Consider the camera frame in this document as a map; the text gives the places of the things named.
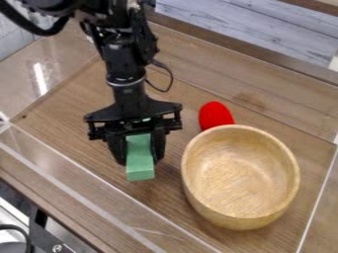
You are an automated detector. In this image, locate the black table frame bracket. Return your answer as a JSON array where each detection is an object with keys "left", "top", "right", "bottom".
[{"left": 30, "top": 208, "right": 75, "bottom": 253}]

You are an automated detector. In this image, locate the clear acrylic enclosure wall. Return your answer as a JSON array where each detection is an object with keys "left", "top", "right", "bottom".
[{"left": 0, "top": 25, "right": 338, "bottom": 253}]

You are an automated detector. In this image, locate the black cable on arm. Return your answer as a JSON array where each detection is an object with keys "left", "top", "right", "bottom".
[{"left": 145, "top": 58, "right": 174, "bottom": 94}]

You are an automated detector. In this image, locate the red plush ball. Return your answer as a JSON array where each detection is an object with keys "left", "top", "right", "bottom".
[{"left": 198, "top": 101, "right": 236, "bottom": 130}]

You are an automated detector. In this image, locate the brown wooden bowl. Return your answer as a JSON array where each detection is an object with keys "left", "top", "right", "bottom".
[{"left": 181, "top": 125, "right": 301, "bottom": 230}]

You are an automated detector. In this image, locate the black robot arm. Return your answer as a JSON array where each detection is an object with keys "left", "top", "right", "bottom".
[{"left": 0, "top": 0, "right": 182, "bottom": 164}]

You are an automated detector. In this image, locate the green rectangular block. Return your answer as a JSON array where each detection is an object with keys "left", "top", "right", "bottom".
[{"left": 126, "top": 133, "right": 155, "bottom": 181}]

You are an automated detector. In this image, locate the black cable bottom left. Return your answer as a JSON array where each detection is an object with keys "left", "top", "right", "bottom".
[{"left": 0, "top": 224, "right": 34, "bottom": 253}]

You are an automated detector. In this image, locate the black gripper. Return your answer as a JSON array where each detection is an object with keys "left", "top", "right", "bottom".
[{"left": 83, "top": 97, "right": 183, "bottom": 166}]

